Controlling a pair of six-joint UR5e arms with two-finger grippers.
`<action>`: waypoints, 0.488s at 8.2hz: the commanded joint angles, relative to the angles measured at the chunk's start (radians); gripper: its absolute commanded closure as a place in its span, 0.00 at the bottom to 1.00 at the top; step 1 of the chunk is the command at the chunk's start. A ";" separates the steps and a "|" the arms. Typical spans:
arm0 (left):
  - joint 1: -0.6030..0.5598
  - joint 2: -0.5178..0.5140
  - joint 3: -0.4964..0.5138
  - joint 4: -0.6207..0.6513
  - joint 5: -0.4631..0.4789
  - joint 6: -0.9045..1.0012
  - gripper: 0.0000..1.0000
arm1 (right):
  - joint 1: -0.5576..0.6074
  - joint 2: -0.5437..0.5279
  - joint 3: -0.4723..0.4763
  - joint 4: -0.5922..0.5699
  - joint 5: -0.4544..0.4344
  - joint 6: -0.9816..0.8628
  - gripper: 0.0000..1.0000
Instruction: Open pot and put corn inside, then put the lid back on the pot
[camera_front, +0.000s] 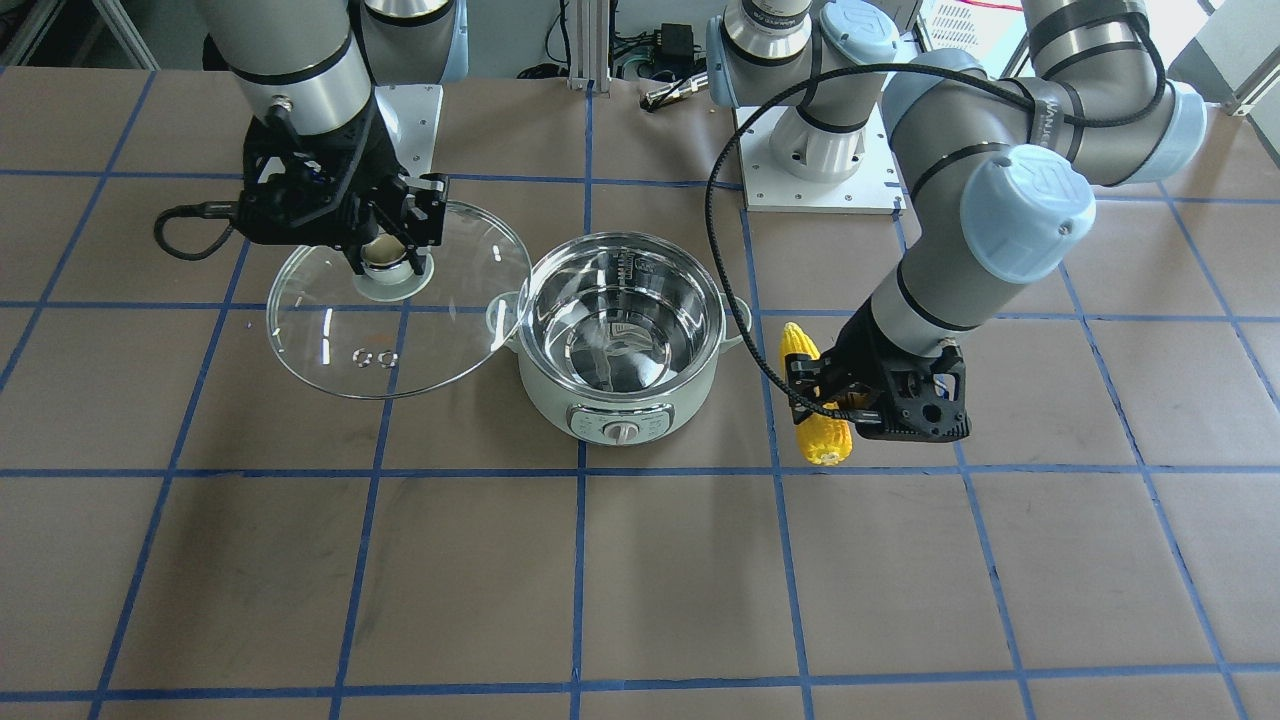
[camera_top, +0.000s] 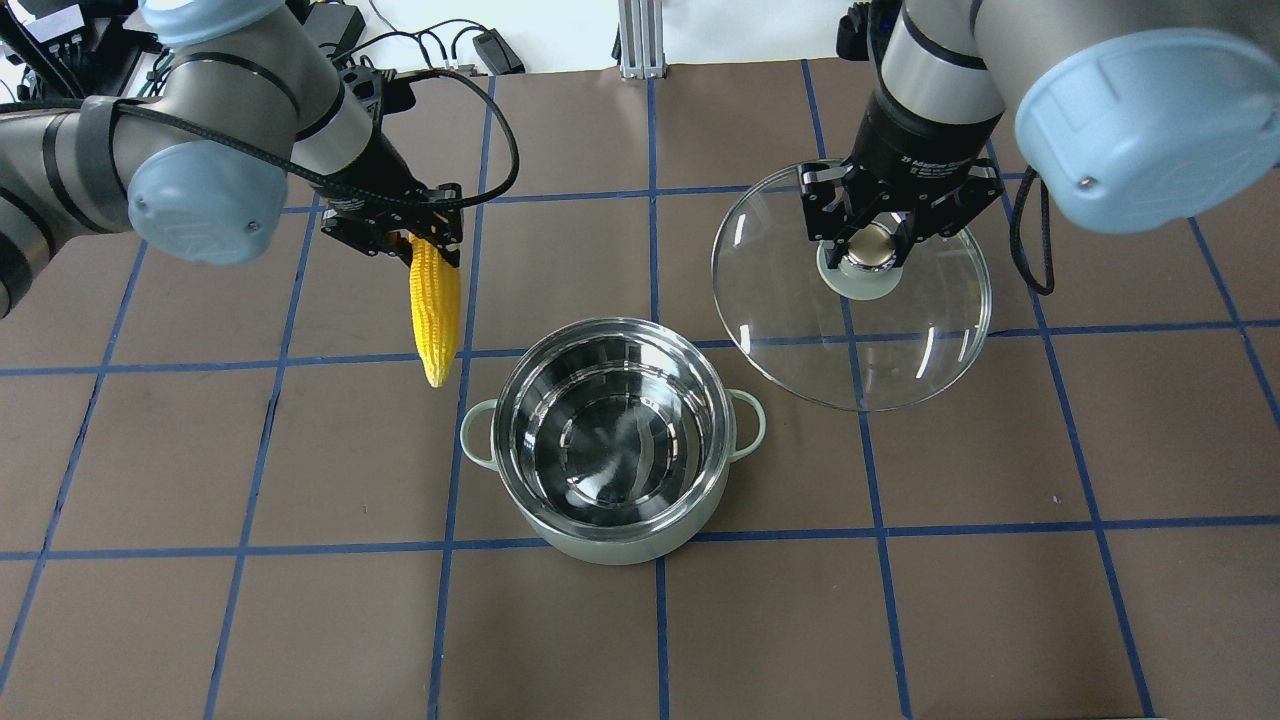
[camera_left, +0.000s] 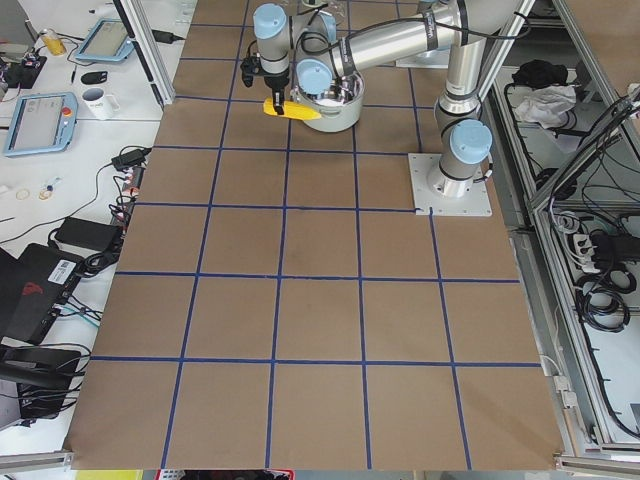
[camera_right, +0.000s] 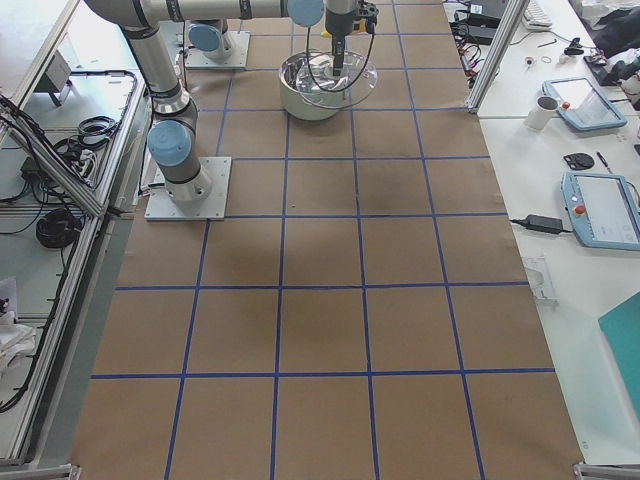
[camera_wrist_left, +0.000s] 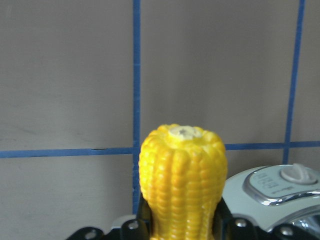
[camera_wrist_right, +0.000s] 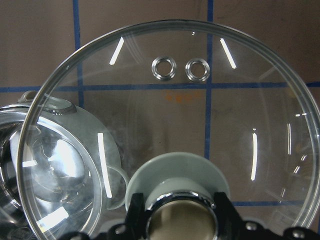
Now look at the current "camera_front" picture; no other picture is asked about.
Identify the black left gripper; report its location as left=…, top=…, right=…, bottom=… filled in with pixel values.
left=785, top=304, right=972, bottom=443

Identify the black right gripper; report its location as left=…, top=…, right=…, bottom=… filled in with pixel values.
left=234, top=97, right=447, bottom=279

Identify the yellow corn cob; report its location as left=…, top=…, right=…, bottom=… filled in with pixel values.
left=780, top=322, right=854, bottom=466

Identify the glass pot lid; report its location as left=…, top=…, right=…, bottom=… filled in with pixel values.
left=266, top=201, right=532, bottom=400

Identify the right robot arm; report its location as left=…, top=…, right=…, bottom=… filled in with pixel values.
left=197, top=1, right=468, bottom=286

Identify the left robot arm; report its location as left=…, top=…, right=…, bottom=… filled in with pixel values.
left=707, top=1, right=1207, bottom=464

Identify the white electric cooking pot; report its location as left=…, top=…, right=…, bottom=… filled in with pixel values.
left=485, top=232, right=753, bottom=446

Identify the black power adapter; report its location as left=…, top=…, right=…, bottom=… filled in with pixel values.
left=654, top=23, right=696, bottom=67

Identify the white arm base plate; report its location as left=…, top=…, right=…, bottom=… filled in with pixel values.
left=374, top=85, right=444, bottom=181
left=739, top=108, right=906, bottom=214

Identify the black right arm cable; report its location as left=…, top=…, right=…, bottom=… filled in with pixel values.
left=154, top=96, right=297, bottom=263

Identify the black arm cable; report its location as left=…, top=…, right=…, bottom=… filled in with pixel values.
left=707, top=64, right=1059, bottom=416
left=154, top=96, right=297, bottom=263

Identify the aluminium frame post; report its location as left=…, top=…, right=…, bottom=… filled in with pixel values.
left=564, top=0, right=613, bottom=95

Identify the silver cable plug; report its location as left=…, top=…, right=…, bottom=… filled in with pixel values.
left=639, top=72, right=709, bottom=113

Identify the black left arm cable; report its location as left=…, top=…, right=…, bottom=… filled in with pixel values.
left=707, top=64, right=1059, bottom=416

